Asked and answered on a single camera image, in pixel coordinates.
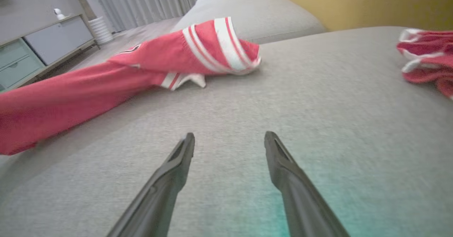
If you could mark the grey and teal cabinet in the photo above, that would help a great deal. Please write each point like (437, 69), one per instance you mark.
(56, 40)

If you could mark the grey curtain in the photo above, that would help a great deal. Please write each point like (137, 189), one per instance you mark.
(141, 0)

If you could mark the large grey sofa seat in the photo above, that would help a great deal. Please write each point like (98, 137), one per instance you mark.
(318, 123)

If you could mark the white ribbed cylinder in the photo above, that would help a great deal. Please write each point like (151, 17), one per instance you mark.
(101, 30)

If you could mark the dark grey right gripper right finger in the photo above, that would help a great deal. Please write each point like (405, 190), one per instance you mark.
(300, 201)

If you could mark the grey sofa cushion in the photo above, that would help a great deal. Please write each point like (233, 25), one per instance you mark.
(269, 14)

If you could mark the yellow sofa back cushion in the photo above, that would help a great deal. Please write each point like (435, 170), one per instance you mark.
(371, 3)

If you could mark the small white figurine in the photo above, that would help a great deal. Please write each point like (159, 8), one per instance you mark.
(59, 16)

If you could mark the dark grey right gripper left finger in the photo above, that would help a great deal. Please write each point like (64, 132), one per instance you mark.
(159, 194)

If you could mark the red shorts with white stripe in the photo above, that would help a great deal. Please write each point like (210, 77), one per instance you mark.
(431, 63)

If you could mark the red and white striped jersey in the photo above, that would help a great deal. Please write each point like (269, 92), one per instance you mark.
(70, 95)

